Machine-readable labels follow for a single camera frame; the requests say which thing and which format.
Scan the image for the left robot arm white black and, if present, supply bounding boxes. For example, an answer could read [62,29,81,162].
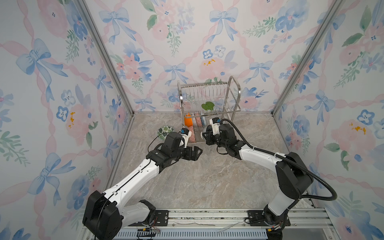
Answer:
[83,128,203,240]

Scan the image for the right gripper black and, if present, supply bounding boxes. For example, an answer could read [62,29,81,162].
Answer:
[202,131,229,151]

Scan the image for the green leaf-shaped dish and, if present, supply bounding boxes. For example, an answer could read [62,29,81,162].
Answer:
[201,101,215,111]

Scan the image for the black white floral bowl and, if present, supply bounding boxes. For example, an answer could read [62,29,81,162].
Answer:
[188,125,197,144]
[195,116,203,127]

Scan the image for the white bowl orange outside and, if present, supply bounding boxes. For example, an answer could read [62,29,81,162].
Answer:
[184,114,194,128]

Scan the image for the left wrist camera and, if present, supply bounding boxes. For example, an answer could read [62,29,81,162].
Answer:
[180,128,192,148]

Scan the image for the dark blue flower bowl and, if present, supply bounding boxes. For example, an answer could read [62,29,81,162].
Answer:
[201,132,210,145]

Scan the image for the green leaf pattern bowl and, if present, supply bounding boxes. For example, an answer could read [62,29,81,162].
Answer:
[157,126,174,140]

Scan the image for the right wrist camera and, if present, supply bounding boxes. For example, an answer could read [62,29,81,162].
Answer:
[210,117,221,135]

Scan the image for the stainless steel dish rack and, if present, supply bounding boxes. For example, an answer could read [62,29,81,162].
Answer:
[178,76,242,143]

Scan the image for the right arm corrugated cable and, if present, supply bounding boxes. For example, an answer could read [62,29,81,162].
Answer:
[220,118,338,202]

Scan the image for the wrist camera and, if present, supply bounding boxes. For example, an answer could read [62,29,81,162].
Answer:
[210,117,221,135]
[180,128,192,148]

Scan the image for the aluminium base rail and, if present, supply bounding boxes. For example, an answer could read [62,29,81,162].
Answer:
[112,209,341,240]

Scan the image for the black white floral bowl front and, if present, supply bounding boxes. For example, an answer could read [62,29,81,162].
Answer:
[188,125,197,144]

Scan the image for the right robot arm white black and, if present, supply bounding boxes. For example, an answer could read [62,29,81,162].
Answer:
[201,123,313,227]

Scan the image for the blue white patterned plate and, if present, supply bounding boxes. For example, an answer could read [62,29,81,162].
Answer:
[200,117,208,127]

